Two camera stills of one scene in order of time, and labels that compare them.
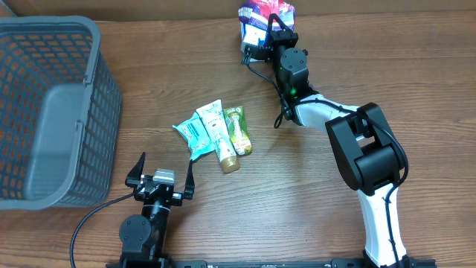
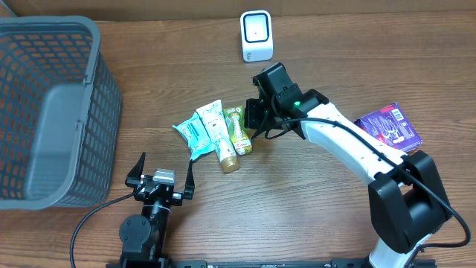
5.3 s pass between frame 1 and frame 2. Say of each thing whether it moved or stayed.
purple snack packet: moved
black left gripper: stayed
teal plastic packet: stayed
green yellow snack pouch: stayed
